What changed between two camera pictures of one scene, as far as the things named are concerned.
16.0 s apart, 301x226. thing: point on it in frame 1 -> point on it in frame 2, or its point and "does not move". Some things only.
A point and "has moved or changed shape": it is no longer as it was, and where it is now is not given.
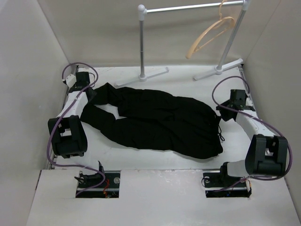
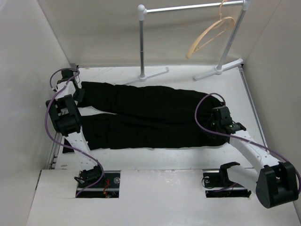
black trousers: [184, 125] has moved or changed shape
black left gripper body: [91, 97] -> [78, 95]
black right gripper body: [224, 112] -> [213, 125]
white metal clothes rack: [142, 12] does not move
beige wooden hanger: [191, 51] does not move
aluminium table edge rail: [248, 91] does not move
